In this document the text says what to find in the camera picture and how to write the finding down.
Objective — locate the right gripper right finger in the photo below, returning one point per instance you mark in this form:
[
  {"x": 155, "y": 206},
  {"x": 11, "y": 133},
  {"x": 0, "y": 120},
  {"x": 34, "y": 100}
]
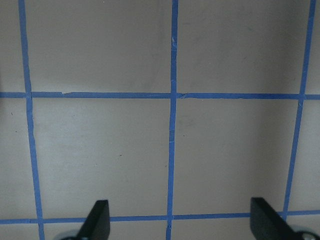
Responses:
[{"x": 267, "y": 224}]

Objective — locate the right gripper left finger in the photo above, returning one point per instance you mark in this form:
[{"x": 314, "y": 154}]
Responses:
[{"x": 96, "y": 226}]

